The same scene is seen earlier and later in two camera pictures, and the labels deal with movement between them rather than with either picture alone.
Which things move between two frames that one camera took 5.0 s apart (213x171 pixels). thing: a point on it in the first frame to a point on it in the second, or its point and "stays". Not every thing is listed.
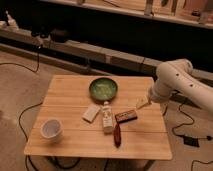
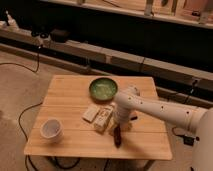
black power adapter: [191, 141] stays
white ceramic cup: [52, 129] stays
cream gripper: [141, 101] to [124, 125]
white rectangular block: [91, 113] stays
